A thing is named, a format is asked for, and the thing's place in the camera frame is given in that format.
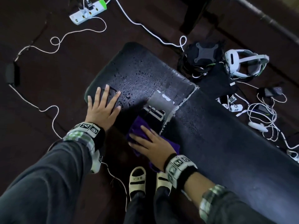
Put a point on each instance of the white headset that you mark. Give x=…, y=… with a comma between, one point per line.
x=232, y=60

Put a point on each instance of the black power adapter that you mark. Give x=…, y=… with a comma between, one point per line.
x=12, y=74

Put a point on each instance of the person's left forearm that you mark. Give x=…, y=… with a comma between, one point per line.
x=46, y=179

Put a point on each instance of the person's right forearm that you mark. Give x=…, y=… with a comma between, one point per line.
x=222, y=202

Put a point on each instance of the white handheld controller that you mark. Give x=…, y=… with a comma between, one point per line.
x=257, y=125

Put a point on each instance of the person's left hand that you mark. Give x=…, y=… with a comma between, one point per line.
x=102, y=114

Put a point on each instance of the white power strip green end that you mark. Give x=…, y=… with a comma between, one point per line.
x=86, y=13
x=293, y=156

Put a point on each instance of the person's white left sandal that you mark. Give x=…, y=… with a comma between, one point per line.
x=137, y=181

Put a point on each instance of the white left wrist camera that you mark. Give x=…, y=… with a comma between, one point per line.
x=96, y=162

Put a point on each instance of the purple cleaning cloth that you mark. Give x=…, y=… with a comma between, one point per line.
x=137, y=124

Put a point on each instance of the person's white right sandal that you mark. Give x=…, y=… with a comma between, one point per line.
x=162, y=181

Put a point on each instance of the steel barbell bar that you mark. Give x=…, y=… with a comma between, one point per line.
x=264, y=15

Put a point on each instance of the black bench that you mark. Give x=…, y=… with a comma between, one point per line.
x=222, y=142

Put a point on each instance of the black cap with grey bracket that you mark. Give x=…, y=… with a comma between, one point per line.
x=205, y=53

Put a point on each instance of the black flat pouch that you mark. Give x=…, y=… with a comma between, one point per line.
x=217, y=83

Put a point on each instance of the black right wristband with markers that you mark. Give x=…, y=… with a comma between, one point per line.
x=181, y=170

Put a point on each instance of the person's right hand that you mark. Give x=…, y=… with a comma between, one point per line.
x=156, y=151

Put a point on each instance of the person's white sandal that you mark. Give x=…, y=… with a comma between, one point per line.
x=162, y=181
x=137, y=181

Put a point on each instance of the person's dark trousers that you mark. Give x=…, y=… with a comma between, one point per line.
x=140, y=207

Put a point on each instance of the small white tagged camera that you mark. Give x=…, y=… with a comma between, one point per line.
x=236, y=107
x=231, y=99
x=225, y=106

